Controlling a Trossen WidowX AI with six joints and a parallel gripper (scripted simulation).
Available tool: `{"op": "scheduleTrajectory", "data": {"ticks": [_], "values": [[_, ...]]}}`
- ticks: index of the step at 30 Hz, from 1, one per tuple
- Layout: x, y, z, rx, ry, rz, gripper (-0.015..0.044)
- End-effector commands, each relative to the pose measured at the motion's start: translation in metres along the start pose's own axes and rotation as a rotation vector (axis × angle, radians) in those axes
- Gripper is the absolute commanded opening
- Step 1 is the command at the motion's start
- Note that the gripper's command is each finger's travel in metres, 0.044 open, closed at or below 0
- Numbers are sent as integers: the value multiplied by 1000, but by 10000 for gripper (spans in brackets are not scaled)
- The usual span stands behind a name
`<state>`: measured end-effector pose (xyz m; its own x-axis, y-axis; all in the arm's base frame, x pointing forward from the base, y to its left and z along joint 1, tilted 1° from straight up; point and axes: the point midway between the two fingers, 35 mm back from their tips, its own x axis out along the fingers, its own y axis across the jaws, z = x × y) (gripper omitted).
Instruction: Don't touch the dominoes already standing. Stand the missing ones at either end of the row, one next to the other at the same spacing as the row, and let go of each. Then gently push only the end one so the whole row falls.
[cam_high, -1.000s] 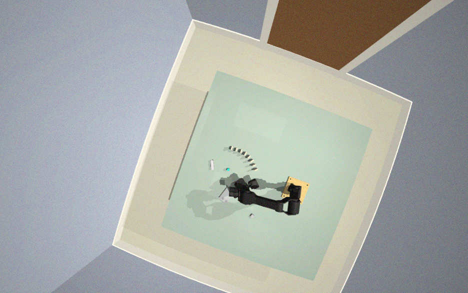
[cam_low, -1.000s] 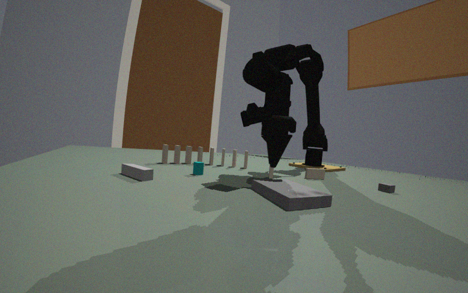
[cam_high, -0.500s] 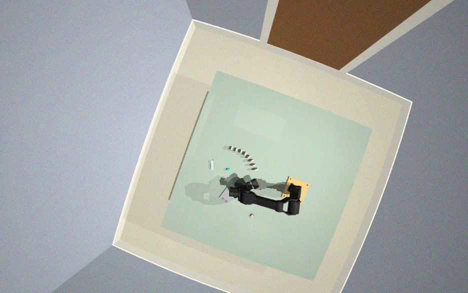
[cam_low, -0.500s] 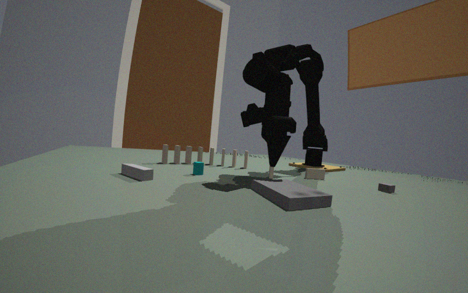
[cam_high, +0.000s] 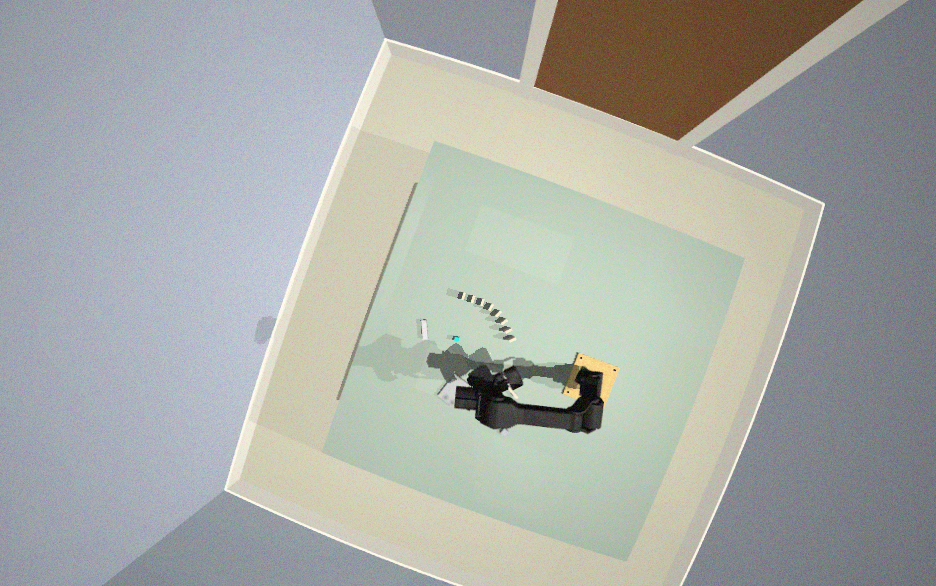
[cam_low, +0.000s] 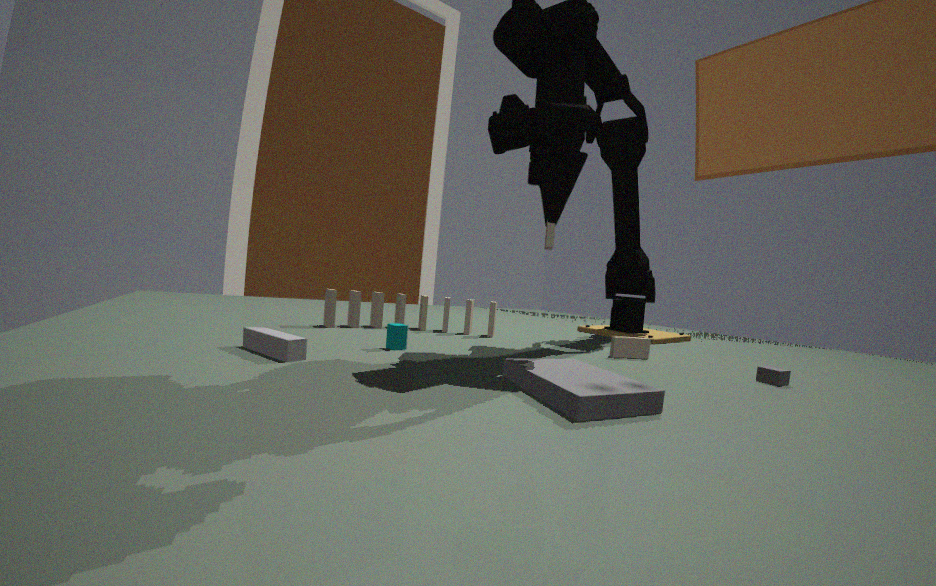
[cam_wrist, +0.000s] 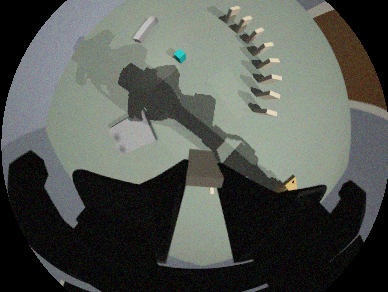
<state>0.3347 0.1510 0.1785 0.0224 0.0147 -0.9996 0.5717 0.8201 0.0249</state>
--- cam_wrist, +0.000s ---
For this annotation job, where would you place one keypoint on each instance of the teal block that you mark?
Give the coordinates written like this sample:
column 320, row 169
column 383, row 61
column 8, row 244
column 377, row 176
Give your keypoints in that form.
column 179, row 56

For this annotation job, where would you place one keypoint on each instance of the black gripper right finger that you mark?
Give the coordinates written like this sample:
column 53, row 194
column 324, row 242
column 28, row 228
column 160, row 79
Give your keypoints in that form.
column 252, row 212

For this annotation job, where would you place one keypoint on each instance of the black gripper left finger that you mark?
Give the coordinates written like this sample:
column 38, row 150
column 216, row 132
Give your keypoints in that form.
column 153, row 204

